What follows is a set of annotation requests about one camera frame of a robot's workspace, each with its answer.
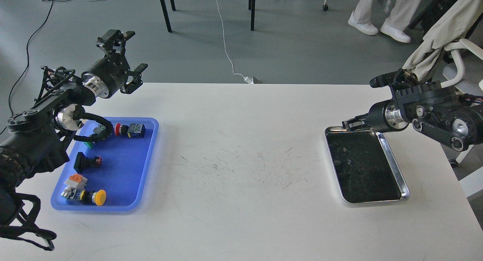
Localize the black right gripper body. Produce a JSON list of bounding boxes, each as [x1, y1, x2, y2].
[[366, 100, 408, 133]]

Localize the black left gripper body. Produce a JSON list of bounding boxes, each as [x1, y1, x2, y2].
[[82, 56, 130, 99]]

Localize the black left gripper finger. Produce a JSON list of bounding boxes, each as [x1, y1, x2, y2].
[[120, 63, 148, 94], [96, 30, 136, 61]]

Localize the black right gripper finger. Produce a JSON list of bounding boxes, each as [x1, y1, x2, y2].
[[346, 114, 367, 123], [342, 119, 369, 131]]

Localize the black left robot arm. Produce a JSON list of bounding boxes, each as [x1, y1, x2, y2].
[[0, 30, 147, 251]]

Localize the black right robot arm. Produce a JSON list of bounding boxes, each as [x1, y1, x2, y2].
[[343, 69, 483, 151]]

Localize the silver metal tray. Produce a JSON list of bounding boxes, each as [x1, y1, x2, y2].
[[325, 126, 410, 205]]

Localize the blue plastic tray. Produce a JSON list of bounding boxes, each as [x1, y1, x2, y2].
[[51, 117, 159, 213]]

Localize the person legs white shoes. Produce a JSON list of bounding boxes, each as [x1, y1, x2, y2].
[[348, 0, 427, 43]]

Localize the black table legs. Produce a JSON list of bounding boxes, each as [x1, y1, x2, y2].
[[157, 0, 257, 33]]

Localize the red push button switch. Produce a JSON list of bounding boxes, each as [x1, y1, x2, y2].
[[114, 123, 146, 138]]

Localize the green push button switch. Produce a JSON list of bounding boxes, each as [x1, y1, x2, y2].
[[83, 125, 106, 149]]

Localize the black cable on floor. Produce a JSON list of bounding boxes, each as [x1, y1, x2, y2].
[[0, 0, 91, 136]]

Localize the black push button switch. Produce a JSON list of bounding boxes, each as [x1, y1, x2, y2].
[[74, 151, 102, 173]]

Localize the orange white switch block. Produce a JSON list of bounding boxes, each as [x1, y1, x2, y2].
[[65, 173, 88, 190]]

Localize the yellow push button switch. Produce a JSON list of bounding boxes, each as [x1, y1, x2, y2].
[[61, 188, 107, 206]]

